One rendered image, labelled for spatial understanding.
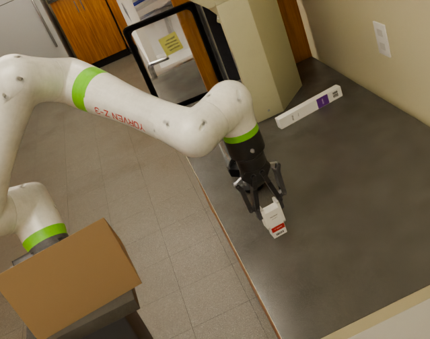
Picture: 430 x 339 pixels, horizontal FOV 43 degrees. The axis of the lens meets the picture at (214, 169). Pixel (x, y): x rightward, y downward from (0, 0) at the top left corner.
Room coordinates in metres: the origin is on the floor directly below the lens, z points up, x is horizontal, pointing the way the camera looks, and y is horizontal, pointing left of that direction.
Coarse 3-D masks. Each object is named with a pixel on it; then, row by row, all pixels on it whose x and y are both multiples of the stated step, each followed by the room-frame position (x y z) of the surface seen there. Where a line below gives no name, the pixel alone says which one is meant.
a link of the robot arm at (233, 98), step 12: (216, 84) 1.22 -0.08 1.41; (228, 84) 1.19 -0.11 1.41; (240, 84) 1.19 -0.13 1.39; (204, 96) 1.19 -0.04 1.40; (216, 96) 1.16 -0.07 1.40; (228, 96) 1.16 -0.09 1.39; (240, 96) 1.16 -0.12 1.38; (228, 108) 1.13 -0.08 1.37; (240, 108) 1.15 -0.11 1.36; (252, 108) 1.18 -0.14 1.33; (228, 120) 1.12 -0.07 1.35; (240, 120) 1.15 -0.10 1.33; (252, 120) 1.17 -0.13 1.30; (228, 132) 1.13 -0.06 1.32; (240, 132) 1.16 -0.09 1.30; (252, 132) 1.16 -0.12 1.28
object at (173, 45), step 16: (176, 16) 2.18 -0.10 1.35; (192, 16) 2.18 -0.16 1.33; (144, 32) 2.19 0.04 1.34; (160, 32) 2.18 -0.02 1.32; (176, 32) 2.18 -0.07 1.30; (192, 32) 2.18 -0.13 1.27; (144, 48) 2.19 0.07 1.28; (160, 48) 2.19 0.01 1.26; (176, 48) 2.18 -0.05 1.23; (192, 48) 2.18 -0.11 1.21; (144, 64) 2.19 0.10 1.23; (160, 64) 2.19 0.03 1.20; (176, 64) 2.18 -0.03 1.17; (192, 64) 2.18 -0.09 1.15; (208, 64) 2.18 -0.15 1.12; (160, 80) 2.19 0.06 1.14; (176, 80) 2.19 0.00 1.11; (192, 80) 2.18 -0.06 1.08; (208, 80) 2.18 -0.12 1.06; (160, 96) 2.19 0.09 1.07; (176, 96) 2.19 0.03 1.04; (192, 96) 2.18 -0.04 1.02
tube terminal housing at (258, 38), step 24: (216, 0) 1.87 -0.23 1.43; (240, 0) 1.87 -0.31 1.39; (264, 0) 1.96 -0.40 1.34; (240, 24) 1.87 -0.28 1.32; (264, 24) 1.92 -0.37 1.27; (240, 48) 1.87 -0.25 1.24; (264, 48) 1.88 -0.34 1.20; (288, 48) 2.01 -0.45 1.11; (240, 72) 1.87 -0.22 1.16; (264, 72) 1.87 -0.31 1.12; (288, 72) 1.97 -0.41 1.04; (264, 96) 1.87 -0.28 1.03; (288, 96) 1.92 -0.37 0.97
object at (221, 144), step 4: (220, 144) 1.58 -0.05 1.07; (224, 144) 1.56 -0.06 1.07; (220, 148) 1.59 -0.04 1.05; (224, 148) 1.57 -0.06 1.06; (224, 152) 1.57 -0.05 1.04; (224, 156) 1.58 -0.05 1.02; (228, 156) 1.57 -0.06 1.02; (228, 160) 1.57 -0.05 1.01; (232, 160) 1.56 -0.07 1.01; (228, 164) 1.58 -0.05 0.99; (232, 164) 1.56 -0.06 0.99; (236, 164) 1.56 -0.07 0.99; (232, 168) 1.57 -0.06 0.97; (236, 168) 1.56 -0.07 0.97
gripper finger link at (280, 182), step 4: (276, 160) 1.22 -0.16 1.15; (276, 164) 1.20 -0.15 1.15; (280, 164) 1.20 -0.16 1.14; (280, 168) 1.20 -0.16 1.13; (276, 172) 1.20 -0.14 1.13; (280, 172) 1.20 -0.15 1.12; (276, 176) 1.21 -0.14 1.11; (280, 176) 1.20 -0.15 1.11; (276, 180) 1.22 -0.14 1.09; (280, 180) 1.20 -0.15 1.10; (280, 184) 1.20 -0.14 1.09; (284, 184) 1.20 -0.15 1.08; (280, 188) 1.22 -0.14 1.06; (284, 188) 1.20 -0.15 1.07; (284, 192) 1.20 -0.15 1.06
